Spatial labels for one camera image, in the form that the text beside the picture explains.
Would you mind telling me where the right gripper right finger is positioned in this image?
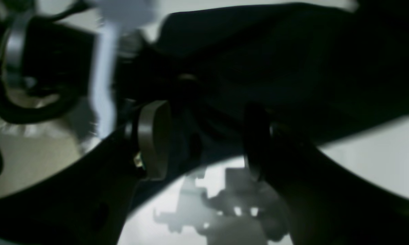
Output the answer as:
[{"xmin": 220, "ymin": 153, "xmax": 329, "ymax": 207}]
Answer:
[{"xmin": 243, "ymin": 103, "xmax": 409, "ymax": 245}]

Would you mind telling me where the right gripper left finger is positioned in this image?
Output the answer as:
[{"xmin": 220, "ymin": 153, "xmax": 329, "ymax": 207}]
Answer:
[{"xmin": 0, "ymin": 100, "xmax": 172, "ymax": 245}]

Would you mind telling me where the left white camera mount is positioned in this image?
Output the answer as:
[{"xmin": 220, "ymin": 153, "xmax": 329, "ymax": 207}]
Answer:
[{"xmin": 89, "ymin": 0, "xmax": 155, "ymax": 138}]

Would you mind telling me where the black t-shirt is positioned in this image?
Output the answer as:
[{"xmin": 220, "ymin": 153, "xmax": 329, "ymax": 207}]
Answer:
[{"xmin": 130, "ymin": 3, "xmax": 409, "ymax": 208}]

